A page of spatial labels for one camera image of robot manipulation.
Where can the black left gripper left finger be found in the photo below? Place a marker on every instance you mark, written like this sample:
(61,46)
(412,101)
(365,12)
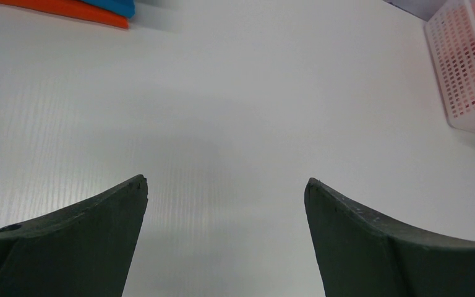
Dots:
(84,249)

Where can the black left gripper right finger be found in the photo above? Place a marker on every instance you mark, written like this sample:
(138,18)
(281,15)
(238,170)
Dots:
(362,252)

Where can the white plastic basket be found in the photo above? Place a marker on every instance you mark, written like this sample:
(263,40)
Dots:
(450,34)

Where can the orange folded t shirt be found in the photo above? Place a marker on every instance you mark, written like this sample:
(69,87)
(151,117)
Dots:
(74,9)

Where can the blue folded t shirt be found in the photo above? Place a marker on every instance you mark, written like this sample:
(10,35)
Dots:
(125,8)

